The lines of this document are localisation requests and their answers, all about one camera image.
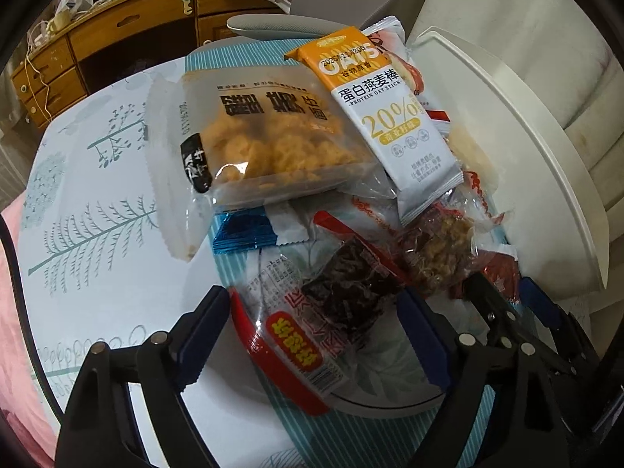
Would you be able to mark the wooden desk cabinet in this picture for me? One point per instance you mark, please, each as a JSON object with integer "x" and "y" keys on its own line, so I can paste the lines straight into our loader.
{"x": 146, "y": 24}

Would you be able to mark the small red packet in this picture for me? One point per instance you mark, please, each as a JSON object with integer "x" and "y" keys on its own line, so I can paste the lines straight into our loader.
{"x": 497, "y": 265}

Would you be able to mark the red white picture packet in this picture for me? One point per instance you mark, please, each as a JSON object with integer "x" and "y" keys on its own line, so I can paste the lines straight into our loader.
{"x": 414, "y": 70}

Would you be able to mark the clear packet red print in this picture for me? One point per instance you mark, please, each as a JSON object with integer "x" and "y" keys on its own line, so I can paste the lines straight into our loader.
{"x": 356, "y": 219}

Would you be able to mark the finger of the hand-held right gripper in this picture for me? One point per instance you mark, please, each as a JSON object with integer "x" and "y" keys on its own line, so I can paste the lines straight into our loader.
{"x": 495, "y": 309}
{"x": 541, "y": 302}

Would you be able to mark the white round plate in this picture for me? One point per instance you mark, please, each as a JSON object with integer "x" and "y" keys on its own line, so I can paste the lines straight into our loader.
{"x": 390, "y": 402}

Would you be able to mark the white plastic basket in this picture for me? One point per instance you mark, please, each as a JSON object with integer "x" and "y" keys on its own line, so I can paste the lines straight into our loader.
{"x": 512, "y": 156}

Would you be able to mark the tree print tablecloth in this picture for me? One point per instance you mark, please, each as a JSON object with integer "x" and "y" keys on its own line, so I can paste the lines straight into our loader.
{"x": 97, "y": 214}

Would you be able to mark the pink cloth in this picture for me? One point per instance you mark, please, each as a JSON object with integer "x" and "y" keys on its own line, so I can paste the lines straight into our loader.
{"x": 19, "y": 351}

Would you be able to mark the clear packet pale snack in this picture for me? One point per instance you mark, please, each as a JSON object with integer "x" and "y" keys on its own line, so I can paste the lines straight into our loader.
{"x": 465, "y": 156}

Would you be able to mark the clear packet brown snack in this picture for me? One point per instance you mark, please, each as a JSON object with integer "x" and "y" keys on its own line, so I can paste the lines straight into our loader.
{"x": 443, "y": 248}

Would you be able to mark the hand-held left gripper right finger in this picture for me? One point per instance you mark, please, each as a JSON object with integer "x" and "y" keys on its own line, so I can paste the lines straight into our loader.
{"x": 426, "y": 346}

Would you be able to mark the blue foil packet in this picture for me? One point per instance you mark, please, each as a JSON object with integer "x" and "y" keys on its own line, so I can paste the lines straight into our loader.
{"x": 243, "y": 234}

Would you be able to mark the white plastic bag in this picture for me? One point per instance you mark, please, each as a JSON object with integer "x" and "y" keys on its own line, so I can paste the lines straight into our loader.
{"x": 73, "y": 7}

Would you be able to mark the orange white oat bar packet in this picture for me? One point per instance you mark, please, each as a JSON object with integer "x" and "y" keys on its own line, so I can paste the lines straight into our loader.
{"x": 390, "y": 131}

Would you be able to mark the red bordered yellow label packet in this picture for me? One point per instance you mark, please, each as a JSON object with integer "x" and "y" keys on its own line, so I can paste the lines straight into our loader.
{"x": 292, "y": 346}

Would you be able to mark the white office chair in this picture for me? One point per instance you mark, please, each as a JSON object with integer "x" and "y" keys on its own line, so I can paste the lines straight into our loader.
{"x": 287, "y": 27}

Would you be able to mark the large clear orange crisps packet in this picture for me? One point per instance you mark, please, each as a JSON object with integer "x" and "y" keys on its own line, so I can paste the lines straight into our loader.
{"x": 273, "y": 141}

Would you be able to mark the cream padded seat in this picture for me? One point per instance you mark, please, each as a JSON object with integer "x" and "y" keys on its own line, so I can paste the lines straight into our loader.
{"x": 536, "y": 19}

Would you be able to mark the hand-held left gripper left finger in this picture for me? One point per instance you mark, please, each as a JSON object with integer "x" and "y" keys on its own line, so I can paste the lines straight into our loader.
{"x": 191, "y": 351}

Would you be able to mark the clear packet dark snack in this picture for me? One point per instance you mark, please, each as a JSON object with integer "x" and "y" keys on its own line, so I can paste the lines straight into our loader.
{"x": 346, "y": 292}

